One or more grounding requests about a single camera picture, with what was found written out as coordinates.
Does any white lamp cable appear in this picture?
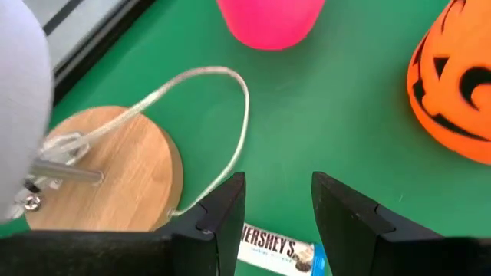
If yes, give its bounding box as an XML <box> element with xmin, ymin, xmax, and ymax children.
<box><xmin>38</xmin><ymin>65</ymin><xmax>251</xmax><ymax>218</ymax></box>

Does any orange pumpkin face bucket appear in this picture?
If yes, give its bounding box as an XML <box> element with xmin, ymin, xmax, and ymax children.
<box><xmin>406</xmin><ymin>0</ymin><xmax>491</xmax><ymax>166</ymax></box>

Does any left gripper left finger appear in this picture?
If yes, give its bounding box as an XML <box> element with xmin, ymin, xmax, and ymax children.
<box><xmin>153</xmin><ymin>171</ymin><xmax>247</xmax><ymax>276</ymax></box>

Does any white blue Hershey's bar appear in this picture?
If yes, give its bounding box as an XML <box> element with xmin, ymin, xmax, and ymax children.
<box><xmin>236</xmin><ymin>222</ymin><xmax>328</xmax><ymax>276</ymax></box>

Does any pink pumpkin face bucket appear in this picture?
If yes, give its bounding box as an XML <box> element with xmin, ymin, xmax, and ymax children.
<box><xmin>216</xmin><ymin>0</ymin><xmax>327</xmax><ymax>52</ymax></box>

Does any green table mat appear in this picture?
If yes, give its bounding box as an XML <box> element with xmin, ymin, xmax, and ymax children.
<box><xmin>0</xmin><ymin>0</ymin><xmax>491</xmax><ymax>276</ymax></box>

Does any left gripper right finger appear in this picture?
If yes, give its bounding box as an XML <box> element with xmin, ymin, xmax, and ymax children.
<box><xmin>311</xmin><ymin>171</ymin><xmax>448</xmax><ymax>276</ymax></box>

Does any white shade wooden base lamp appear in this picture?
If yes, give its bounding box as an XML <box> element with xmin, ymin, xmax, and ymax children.
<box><xmin>0</xmin><ymin>0</ymin><xmax>185</xmax><ymax>233</ymax></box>

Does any black aluminium table frame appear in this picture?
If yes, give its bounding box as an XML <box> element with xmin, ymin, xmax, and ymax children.
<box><xmin>41</xmin><ymin>0</ymin><xmax>157</xmax><ymax>107</ymax></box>

